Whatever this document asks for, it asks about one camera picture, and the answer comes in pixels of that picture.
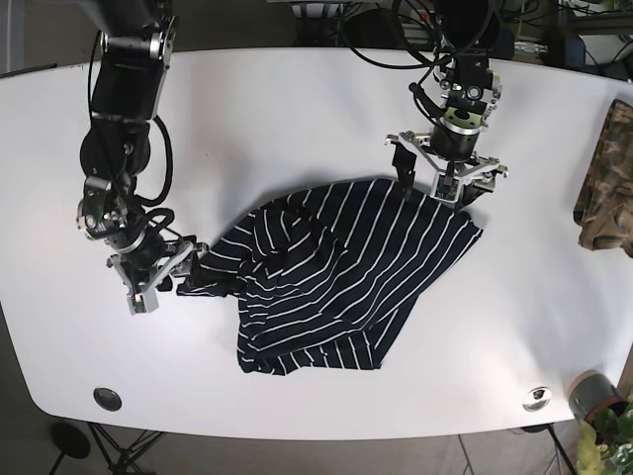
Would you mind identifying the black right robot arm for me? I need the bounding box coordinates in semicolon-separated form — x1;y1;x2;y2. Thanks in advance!
76;1;208;314

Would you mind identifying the black table grommet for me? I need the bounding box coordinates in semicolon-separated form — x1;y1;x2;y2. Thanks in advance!
93;387;123;412

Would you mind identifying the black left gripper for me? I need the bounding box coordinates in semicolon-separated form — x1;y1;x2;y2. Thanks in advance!
386;64;508;206

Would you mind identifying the potted green plant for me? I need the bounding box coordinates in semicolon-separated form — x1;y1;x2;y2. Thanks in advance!
568;370;632;475

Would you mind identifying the camouflage T-shirt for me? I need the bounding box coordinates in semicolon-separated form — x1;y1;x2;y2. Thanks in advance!
573;99;632;255

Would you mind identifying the navy white striped T-shirt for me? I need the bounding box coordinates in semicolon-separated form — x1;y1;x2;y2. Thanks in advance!
178;178;482;376

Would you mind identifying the black tripod stand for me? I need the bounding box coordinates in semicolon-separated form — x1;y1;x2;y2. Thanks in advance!
49;423;166;475

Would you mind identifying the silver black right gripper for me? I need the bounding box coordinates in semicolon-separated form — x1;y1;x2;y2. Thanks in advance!
77;193;214;315

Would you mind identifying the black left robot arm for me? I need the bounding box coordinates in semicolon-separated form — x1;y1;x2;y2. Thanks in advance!
387;1;508;207

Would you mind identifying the silver table grommet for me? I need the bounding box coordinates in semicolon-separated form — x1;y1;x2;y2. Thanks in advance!
522;386;552;413

